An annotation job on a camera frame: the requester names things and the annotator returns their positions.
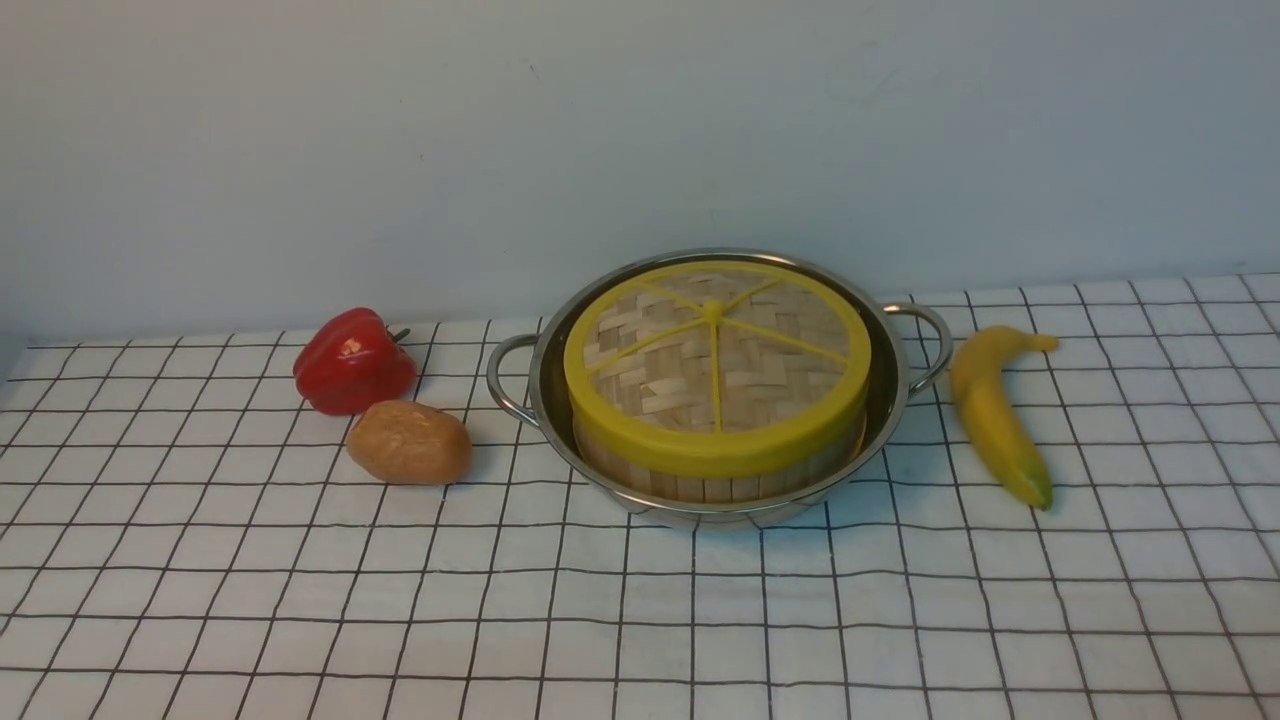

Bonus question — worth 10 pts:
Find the woven bamboo steamer lid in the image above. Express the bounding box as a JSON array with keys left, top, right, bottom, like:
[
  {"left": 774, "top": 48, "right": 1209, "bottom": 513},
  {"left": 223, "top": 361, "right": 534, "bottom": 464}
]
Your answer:
[{"left": 561, "top": 258, "right": 873, "bottom": 478}]

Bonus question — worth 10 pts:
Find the bamboo steamer basket yellow rim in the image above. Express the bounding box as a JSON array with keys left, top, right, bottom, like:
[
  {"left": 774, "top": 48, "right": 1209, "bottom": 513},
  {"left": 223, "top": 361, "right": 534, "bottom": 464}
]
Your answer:
[{"left": 573, "top": 415, "right": 867, "bottom": 503}]

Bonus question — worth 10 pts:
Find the stainless steel pot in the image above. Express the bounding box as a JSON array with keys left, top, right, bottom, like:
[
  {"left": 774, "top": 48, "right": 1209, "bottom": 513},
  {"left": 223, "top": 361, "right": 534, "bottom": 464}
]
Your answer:
[{"left": 486, "top": 249, "right": 954, "bottom": 530}]

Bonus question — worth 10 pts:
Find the brown potato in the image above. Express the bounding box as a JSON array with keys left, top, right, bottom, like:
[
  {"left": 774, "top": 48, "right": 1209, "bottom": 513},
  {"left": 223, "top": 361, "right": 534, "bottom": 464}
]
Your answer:
[{"left": 346, "top": 398, "right": 474, "bottom": 486}]

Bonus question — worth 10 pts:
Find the red bell pepper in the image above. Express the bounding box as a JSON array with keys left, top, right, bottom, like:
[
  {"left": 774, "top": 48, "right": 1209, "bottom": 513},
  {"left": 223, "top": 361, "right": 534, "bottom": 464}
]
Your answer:
[{"left": 292, "top": 307, "right": 419, "bottom": 416}]

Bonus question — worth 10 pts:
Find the yellow banana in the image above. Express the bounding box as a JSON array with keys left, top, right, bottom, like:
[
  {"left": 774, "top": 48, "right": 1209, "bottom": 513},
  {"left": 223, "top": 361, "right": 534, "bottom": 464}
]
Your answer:
[{"left": 950, "top": 325, "right": 1059, "bottom": 511}]

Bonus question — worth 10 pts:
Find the white black-grid tablecloth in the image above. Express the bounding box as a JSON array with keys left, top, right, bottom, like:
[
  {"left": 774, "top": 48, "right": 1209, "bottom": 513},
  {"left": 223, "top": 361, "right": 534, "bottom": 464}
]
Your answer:
[{"left": 1, "top": 274, "right": 1279, "bottom": 719}]

